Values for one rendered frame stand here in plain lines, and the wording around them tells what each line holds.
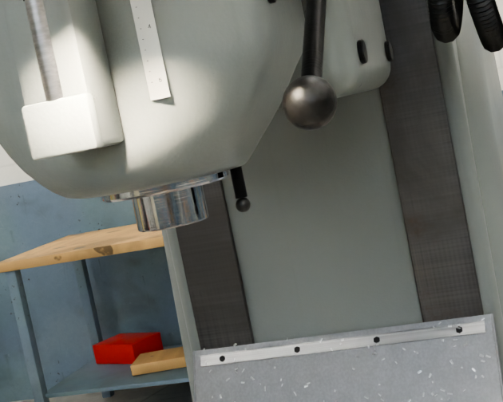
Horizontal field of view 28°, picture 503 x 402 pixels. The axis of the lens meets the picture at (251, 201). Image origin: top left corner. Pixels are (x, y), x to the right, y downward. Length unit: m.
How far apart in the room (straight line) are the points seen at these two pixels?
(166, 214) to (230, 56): 0.12
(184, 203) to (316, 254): 0.40
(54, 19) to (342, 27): 0.26
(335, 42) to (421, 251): 0.33
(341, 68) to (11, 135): 0.25
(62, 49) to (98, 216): 4.84
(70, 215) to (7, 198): 0.38
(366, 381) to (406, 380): 0.04
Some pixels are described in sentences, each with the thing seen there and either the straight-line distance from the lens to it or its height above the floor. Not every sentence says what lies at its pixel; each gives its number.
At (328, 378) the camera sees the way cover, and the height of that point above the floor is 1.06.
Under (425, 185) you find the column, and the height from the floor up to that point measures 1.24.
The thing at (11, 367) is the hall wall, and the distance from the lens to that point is 5.83.
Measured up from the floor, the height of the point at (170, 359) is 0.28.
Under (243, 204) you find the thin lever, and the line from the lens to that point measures 0.64.
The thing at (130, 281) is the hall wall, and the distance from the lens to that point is 5.37.
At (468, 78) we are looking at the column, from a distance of 1.03.
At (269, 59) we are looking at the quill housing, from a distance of 0.61.
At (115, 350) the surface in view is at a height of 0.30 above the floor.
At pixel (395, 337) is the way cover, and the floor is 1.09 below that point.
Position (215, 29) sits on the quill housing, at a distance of 0.57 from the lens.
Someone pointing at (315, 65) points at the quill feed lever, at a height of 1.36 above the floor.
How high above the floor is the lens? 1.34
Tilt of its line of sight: 5 degrees down
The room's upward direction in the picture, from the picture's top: 11 degrees counter-clockwise
